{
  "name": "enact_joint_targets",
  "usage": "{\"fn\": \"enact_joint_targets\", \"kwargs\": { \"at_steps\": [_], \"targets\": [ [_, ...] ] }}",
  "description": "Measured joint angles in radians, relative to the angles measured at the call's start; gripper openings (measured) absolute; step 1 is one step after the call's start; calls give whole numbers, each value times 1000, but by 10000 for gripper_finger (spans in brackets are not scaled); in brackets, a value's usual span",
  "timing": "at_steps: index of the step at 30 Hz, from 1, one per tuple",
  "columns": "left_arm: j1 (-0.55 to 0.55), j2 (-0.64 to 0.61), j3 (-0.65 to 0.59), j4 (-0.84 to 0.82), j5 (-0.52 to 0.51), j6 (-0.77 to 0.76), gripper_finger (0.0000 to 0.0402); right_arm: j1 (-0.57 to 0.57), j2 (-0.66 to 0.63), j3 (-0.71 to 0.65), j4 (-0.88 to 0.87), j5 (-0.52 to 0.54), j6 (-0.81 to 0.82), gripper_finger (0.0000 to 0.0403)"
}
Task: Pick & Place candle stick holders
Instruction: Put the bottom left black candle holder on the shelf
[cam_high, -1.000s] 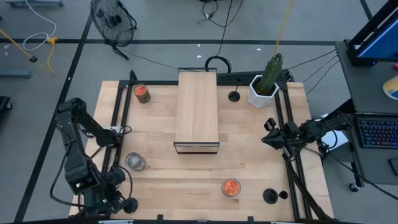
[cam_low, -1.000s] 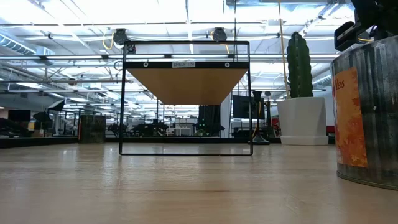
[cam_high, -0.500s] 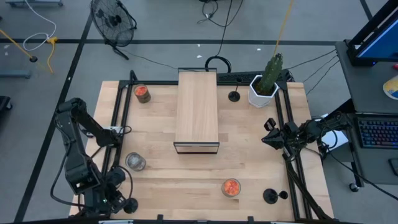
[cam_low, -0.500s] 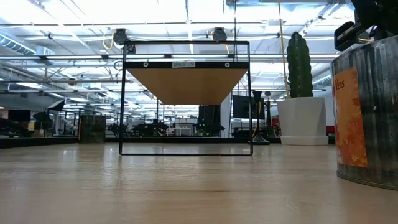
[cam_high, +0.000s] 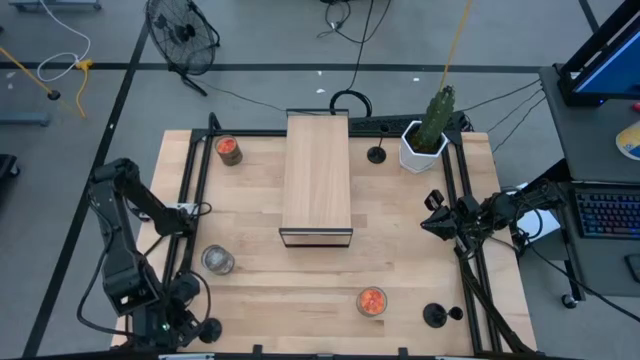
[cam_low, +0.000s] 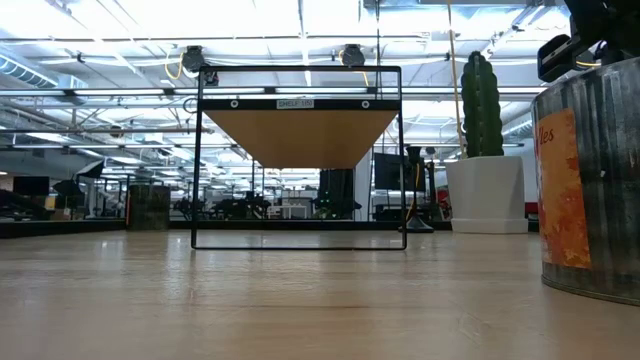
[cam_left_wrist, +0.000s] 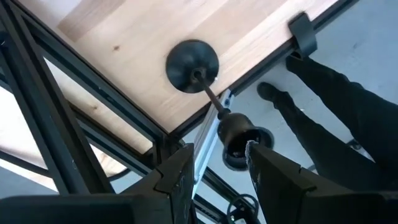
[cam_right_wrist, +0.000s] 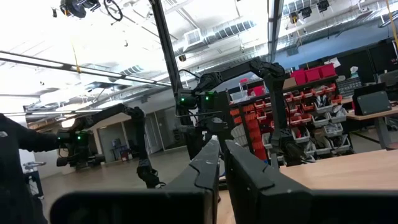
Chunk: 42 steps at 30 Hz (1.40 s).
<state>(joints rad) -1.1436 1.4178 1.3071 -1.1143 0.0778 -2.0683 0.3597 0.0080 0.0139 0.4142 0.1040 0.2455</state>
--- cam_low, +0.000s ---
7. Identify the black studio light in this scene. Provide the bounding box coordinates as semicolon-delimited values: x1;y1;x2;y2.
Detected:
52;159;106;197

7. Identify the black ceiling cord reel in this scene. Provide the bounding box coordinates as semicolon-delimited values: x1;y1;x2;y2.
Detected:
180;44;207;74
341;43;367;68

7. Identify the black computer tower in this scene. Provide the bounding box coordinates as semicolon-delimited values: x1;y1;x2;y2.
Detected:
317;168;362;220

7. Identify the green artificial cactus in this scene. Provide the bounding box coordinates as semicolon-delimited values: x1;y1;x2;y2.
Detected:
460;50;505;159

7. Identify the wooden shelf with black frame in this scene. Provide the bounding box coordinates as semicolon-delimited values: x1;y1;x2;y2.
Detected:
191;65;408;251

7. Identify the black candlestick holder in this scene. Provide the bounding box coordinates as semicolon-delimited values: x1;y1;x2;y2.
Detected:
398;145;435;234

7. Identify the dark background monitor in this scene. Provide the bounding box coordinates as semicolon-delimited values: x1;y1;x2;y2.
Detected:
373;152;427;193

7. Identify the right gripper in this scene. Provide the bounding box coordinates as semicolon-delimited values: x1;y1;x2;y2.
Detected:
537;0;640;84

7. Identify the white plant pot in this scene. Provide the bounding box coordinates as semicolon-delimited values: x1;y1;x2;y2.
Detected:
444;155;530;235

